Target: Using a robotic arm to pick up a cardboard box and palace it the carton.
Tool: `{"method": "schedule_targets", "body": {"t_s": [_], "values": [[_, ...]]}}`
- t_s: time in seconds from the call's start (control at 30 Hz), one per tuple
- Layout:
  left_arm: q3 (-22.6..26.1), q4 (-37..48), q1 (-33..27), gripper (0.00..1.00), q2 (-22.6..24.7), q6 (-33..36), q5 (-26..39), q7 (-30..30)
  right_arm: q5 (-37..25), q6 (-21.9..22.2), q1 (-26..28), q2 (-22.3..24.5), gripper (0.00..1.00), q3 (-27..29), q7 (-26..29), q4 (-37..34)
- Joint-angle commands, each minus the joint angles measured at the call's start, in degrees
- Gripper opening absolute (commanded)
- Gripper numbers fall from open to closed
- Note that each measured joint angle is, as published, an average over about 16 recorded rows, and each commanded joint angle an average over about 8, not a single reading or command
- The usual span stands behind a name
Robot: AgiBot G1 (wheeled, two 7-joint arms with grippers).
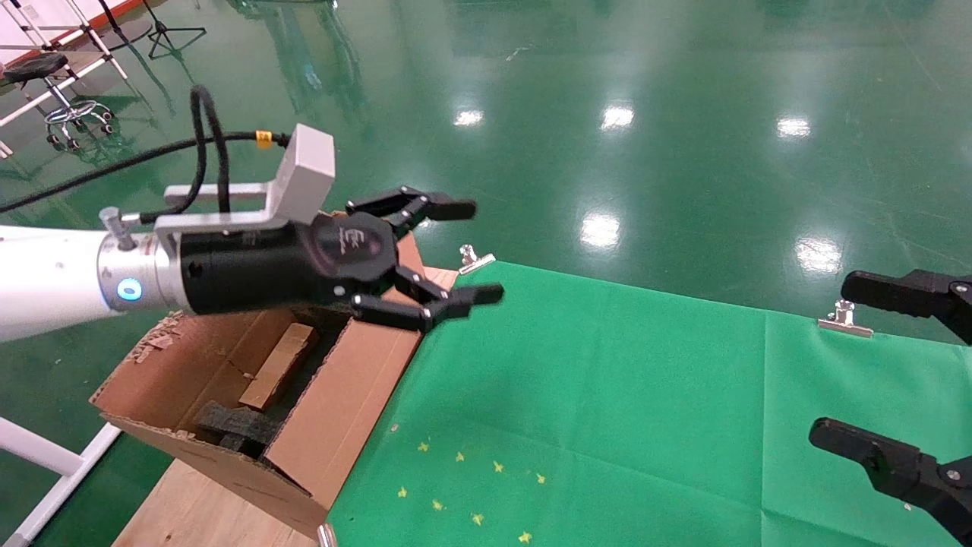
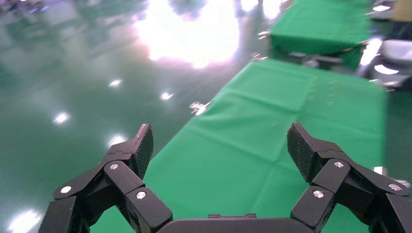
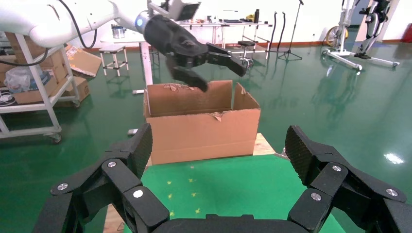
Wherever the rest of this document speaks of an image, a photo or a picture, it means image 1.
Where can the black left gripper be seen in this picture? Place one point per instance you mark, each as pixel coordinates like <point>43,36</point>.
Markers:
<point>304,262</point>

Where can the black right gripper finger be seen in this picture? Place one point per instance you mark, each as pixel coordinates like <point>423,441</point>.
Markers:
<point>904,471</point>
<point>911,292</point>

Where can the small cardboard box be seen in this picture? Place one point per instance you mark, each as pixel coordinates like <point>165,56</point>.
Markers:
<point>277,366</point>

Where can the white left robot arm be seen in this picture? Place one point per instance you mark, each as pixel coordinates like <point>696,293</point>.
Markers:
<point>45,281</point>

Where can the large open cardboard carton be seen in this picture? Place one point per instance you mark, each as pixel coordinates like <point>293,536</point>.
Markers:
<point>334,425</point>

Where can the green cloth mat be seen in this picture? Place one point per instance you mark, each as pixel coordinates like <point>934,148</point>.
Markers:
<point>645,418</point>

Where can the black foam block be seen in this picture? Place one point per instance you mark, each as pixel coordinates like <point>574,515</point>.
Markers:
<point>235,424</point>

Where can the black tripod stand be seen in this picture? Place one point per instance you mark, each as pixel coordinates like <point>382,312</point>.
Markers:
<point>162,32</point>

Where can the black floor stand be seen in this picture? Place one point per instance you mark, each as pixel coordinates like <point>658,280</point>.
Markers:
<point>125,34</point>

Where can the black round stool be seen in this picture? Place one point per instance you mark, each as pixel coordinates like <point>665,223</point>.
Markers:
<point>34,67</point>

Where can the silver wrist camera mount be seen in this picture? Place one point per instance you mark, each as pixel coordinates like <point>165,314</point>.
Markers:
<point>307,171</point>

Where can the white tube frame table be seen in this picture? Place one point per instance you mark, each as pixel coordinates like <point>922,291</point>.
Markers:
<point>102,45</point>

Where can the white desk foot frame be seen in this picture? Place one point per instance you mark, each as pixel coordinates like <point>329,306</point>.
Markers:
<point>45,452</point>

